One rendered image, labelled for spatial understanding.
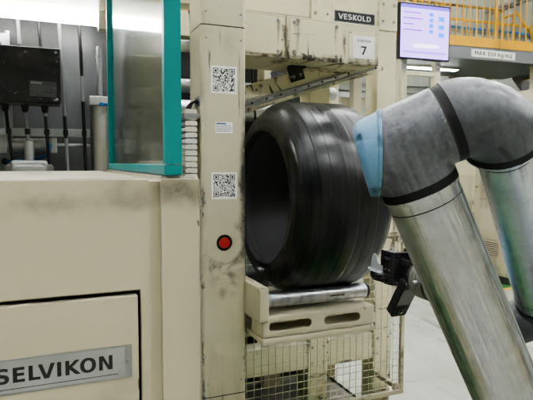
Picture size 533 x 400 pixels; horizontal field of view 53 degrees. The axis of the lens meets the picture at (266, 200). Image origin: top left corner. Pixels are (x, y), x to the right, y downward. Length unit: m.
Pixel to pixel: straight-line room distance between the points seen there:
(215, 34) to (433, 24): 4.54
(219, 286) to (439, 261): 0.83
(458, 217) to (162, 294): 0.43
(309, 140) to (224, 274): 0.44
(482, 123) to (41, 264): 0.57
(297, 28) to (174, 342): 1.45
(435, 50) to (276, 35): 4.11
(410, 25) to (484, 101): 4.99
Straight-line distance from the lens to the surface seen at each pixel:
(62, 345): 0.59
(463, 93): 0.77
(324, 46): 1.94
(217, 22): 1.52
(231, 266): 1.51
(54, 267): 0.57
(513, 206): 0.92
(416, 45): 5.75
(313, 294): 1.55
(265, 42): 1.84
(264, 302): 1.45
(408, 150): 0.76
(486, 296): 0.85
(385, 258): 1.34
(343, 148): 1.44
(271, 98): 1.97
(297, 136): 1.44
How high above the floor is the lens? 1.28
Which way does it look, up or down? 4 degrees down
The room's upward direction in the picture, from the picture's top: straight up
